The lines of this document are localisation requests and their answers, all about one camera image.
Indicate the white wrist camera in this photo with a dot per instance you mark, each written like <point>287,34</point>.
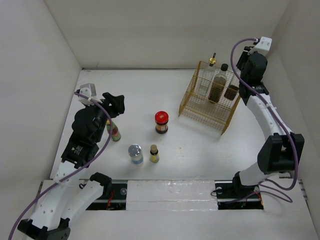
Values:
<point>261,45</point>
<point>88,90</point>

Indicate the clear oil bottle gold spout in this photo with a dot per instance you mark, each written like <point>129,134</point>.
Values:
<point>204,78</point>

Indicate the gold wire basket rack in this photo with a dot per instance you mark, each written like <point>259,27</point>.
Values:
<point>200,108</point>

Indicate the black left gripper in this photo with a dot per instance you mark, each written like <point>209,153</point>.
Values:
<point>118,107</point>

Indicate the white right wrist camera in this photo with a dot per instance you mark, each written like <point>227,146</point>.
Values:
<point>261,45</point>

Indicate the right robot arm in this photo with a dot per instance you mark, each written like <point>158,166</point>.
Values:
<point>282,149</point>

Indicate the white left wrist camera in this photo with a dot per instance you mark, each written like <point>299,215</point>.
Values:
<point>88,90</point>

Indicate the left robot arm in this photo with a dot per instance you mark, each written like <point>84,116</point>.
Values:
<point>61,203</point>

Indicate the oil bottle with dark liquid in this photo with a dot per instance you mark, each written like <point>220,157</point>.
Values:
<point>232,89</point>

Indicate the small yellow label bottle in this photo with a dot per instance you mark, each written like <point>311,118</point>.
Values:
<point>154,154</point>

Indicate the red lid sauce jar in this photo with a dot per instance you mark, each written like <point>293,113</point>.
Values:
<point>161,122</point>

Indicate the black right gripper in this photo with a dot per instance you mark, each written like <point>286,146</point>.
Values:
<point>245,55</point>

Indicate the black cap vinegar bottle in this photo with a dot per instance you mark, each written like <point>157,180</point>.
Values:
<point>218,84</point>

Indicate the silver lid blue can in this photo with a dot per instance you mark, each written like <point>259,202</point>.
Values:
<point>136,154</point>

